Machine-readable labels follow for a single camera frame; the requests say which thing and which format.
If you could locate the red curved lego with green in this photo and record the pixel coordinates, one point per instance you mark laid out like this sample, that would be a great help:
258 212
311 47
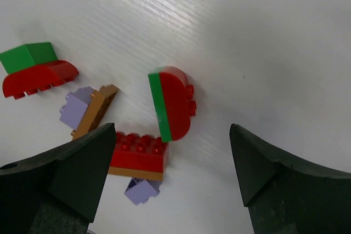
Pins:
32 68

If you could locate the red green half-round lego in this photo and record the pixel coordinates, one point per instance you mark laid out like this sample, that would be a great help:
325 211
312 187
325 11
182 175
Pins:
174 103

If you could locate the lavender lego brick front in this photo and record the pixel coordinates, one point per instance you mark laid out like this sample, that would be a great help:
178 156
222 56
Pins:
139 191

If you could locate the brown flat lego plate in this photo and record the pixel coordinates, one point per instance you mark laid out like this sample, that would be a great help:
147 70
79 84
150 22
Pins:
101 100

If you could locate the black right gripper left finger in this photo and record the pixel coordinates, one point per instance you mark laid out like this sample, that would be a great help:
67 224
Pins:
57 191

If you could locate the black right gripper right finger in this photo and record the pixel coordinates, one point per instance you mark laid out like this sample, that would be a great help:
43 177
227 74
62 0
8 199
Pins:
285 193

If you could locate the red brown lego brick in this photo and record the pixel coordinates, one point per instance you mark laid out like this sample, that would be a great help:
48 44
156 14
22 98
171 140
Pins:
141 157

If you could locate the lavender lego near plate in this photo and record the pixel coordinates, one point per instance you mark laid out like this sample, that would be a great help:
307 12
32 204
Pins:
76 105

